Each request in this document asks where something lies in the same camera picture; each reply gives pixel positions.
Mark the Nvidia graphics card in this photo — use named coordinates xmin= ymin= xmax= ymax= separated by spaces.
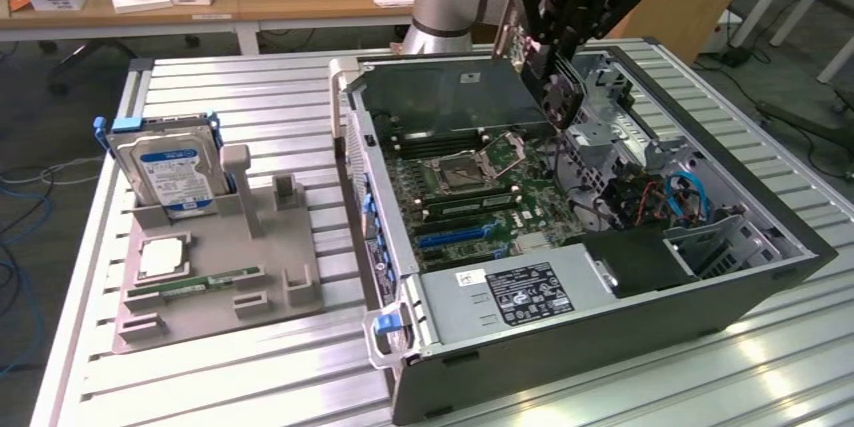
xmin=491 ymin=11 xmax=594 ymax=132

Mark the black power adapter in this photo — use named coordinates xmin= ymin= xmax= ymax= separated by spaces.
xmin=717 ymin=45 xmax=754 ymax=69

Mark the metal socket cover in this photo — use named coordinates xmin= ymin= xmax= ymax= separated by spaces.
xmin=479 ymin=129 xmax=534 ymax=174

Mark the metal drive cage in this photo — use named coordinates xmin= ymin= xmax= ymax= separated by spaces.
xmin=555 ymin=54 xmax=694 ymax=208

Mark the CPU socket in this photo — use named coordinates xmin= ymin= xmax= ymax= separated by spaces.
xmin=430 ymin=150 xmax=501 ymax=194

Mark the black stand foot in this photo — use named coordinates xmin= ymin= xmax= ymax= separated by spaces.
xmin=751 ymin=96 xmax=854 ymax=151

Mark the green motherboard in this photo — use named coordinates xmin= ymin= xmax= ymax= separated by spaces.
xmin=380 ymin=125 xmax=583 ymax=274

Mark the RAM stick black label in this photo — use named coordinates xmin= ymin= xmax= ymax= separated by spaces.
xmin=418 ymin=190 xmax=521 ymax=221

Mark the blue expansion slot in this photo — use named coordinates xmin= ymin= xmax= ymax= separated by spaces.
xmin=414 ymin=226 xmax=489 ymax=250

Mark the metal disk bay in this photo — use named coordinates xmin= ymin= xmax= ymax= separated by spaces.
xmin=662 ymin=213 xmax=781 ymax=282

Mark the grey power supply unit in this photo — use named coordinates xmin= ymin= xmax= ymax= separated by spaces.
xmin=414 ymin=244 xmax=619 ymax=347

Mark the hard disk in blue caddy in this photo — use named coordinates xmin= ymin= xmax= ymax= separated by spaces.
xmin=92 ymin=110 xmax=227 ymax=221

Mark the blue case latch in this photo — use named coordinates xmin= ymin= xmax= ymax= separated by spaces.
xmin=371 ymin=313 xmax=403 ymax=337

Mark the grey printed parts rack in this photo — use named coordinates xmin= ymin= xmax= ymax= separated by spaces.
xmin=110 ymin=143 xmax=330 ymax=353

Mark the black open PC case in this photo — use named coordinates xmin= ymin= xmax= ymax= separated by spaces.
xmin=328 ymin=43 xmax=841 ymax=426

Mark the green RAM stick bare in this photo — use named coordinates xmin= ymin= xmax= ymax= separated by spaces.
xmin=135 ymin=266 xmax=263 ymax=299

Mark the silver CPU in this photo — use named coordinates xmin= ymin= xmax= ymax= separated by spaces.
xmin=136 ymin=237 xmax=194 ymax=279

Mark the white metal table frame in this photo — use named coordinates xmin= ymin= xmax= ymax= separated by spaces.
xmin=729 ymin=0 xmax=854 ymax=84

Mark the blue SATA wire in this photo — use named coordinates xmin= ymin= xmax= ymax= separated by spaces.
xmin=662 ymin=170 xmax=714 ymax=227

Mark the red and black wire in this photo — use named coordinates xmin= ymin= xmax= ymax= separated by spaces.
xmin=631 ymin=180 xmax=663 ymax=227

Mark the white floor cable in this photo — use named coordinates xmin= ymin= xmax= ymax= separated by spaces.
xmin=0 ymin=154 xmax=112 ymax=187

